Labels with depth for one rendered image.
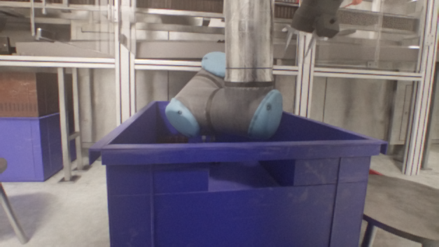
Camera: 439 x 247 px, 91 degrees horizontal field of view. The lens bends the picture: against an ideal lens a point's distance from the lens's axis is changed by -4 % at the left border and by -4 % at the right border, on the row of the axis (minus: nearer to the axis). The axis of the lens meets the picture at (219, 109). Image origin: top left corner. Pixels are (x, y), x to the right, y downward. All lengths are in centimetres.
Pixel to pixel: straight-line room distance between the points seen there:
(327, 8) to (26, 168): 136
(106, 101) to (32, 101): 35
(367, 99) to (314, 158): 151
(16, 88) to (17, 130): 20
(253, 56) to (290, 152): 16
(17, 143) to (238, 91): 118
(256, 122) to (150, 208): 20
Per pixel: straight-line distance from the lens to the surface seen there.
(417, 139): 169
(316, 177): 36
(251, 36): 38
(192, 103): 44
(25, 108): 134
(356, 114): 179
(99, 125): 147
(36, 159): 137
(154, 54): 112
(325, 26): 44
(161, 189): 31
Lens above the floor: 51
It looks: 7 degrees down
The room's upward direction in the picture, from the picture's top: 2 degrees clockwise
